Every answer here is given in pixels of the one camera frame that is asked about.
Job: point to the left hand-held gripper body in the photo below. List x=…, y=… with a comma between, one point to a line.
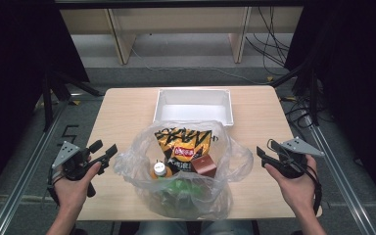
x=66, y=155

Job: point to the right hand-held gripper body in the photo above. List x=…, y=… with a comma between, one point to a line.
x=298, y=147

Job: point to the clear plastic bag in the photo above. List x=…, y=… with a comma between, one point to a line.
x=130, y=166

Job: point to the brown cookie box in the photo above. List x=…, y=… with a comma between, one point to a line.
x=204, y=165

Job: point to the yellow black chip bag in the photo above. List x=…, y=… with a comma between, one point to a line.
x=182, y=143

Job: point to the green snack packet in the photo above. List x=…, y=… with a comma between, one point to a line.
x=182, y=190

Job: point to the white plastic bin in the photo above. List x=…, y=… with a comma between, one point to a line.
x=192, y=111

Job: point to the person's left hand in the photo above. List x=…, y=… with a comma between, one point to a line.
x=71, y=192

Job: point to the person's right hand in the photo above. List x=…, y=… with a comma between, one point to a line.
x=298, y=191

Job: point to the black metal stand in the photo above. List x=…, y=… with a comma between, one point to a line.
x=48, y=101
x=312, y=98

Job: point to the orange drink bottle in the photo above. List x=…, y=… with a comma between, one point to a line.
x=160, y=169

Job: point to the black curtain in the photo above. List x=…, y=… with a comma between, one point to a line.
x=16, y=65
x=355, y=81

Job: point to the person's legs in jeans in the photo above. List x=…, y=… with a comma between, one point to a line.
x=163, y=228

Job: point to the beige background desk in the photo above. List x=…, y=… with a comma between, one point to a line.
x=182, y=19

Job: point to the aluminium floor rail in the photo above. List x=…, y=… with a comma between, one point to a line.
x=342, y=182
x=23, y=176

